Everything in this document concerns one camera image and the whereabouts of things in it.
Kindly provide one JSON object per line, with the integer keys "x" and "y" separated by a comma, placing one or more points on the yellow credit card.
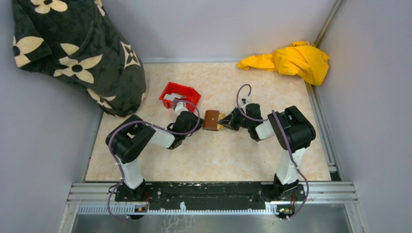
{"x": 220, "y": 126}

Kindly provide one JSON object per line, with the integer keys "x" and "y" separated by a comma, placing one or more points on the brown leather card holder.
{"x": 211, "y": 120}

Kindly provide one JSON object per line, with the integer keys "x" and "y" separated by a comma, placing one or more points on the yellow crumpled cloth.
{"x": 300, "y": 58}

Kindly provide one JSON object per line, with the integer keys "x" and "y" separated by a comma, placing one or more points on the red plastic bin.
{"x": 180, "y": 91}

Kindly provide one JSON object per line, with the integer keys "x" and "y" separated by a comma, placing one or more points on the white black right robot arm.
{"x": 292, "y": 130}

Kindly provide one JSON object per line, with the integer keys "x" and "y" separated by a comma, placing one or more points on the black floral plush blanket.
{"x": 74, "y": 41}

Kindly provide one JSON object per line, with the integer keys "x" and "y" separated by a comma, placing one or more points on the grey cards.
{"x": 173, "y": 96}

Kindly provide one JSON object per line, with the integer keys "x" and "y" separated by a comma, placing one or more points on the white slotted cable duct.
{"x": 131, "y": 209}

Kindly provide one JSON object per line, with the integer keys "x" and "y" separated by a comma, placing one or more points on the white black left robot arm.
{"x": 129, "y": 139}

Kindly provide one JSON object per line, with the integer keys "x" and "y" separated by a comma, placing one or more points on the aluminium frame rail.
{"x": 313, "y": 192}

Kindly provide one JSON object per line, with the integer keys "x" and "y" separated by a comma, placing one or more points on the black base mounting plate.
{"x": 207, "y": 196}

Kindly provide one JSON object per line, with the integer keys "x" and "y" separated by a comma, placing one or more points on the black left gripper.
{"x": 200, "y": 124}

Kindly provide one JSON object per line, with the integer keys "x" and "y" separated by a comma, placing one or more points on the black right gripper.
{"x": 230, "y": 120}

